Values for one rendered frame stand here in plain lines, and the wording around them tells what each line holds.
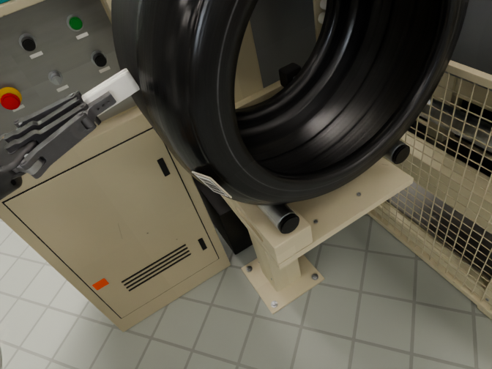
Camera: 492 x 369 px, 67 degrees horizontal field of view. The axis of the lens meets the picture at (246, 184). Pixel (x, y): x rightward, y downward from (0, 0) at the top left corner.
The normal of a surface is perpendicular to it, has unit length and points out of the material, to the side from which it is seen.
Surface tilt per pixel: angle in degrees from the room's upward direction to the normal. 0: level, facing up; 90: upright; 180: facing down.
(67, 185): 90
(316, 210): 0
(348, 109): 31
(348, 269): 0
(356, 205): 0
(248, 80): 90
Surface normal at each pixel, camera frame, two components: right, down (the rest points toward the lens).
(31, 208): 0.49, 0.55
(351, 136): -0.48, -0.48
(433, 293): -0.21, -0.68
